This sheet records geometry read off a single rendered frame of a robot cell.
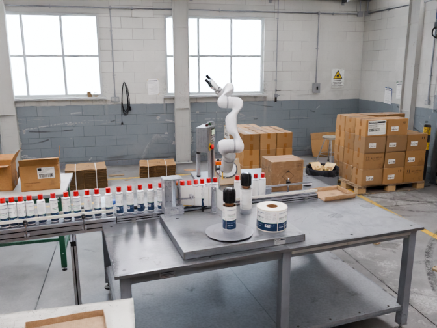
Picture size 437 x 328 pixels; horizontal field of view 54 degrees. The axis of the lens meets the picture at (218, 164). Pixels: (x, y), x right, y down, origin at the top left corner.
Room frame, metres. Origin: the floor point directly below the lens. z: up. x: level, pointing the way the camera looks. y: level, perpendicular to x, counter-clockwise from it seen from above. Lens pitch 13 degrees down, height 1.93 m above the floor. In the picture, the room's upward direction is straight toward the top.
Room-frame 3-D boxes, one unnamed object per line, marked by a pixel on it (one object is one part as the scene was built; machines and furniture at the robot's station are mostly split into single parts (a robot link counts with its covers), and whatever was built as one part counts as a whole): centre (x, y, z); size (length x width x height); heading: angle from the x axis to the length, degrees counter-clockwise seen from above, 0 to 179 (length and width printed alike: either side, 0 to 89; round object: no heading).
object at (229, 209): (2.56, -0.07, 1.04); 0.09 x 0.09 x 0.29
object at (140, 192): (2.97, 0.57, 0.98); 0.05 x 0.05 x 0.20
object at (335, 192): (3.51, -0.97, 0.85); 0.30 x 0.26 x 0.04; 109
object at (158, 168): (7.54, 1.12, 0.11); 0.65 x 0.54 x 0.22; 100
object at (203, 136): (3.22, 0.10, 1.38); 0.17 x 0.10 x 0.19; 165
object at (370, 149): (6.70, -2.57, 0.57); 1.20 x 0.85 x 1.14; 105
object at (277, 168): (3.69, -0.57, 0.99); 0.30 x 0.24 x 0.27; 105
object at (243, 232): (2.56, -0.07, 0.89); 0.31 x 0.31 x 0.01
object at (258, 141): (7.07, -0.64, 0.45); 1.20 x 0.84 x 0.89; 15
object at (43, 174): (4.00, 1.72, 0.97); 0.51 x 0.39 x 0.37; 18
